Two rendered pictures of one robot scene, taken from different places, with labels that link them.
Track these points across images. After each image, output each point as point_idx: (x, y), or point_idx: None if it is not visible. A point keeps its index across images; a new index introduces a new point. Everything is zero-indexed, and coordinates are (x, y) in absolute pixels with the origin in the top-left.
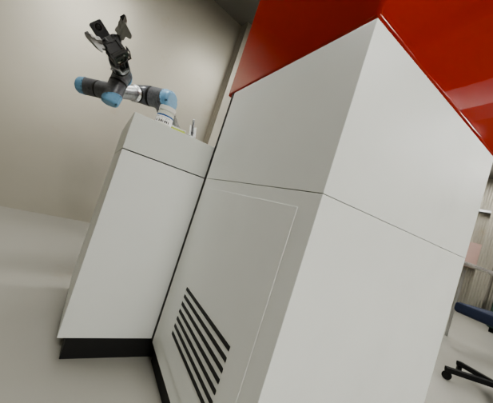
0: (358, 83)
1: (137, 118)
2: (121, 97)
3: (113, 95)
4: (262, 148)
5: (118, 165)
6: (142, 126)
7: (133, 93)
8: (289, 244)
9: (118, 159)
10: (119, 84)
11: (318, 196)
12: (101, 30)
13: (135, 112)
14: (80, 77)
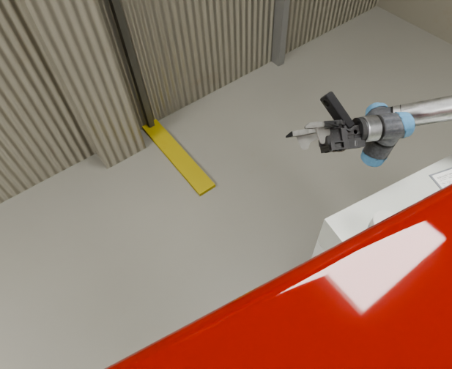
0: None
1: (326, 226)
2: (379, 159)
3: (365, 158)
4: None
5: (315, 251)
6: (330, 236)
7: None
8: None
9: (315, 247)
10: (374, 146)
11: None
12: (329, 107)
13: (324, 220)
14: (370, 107)
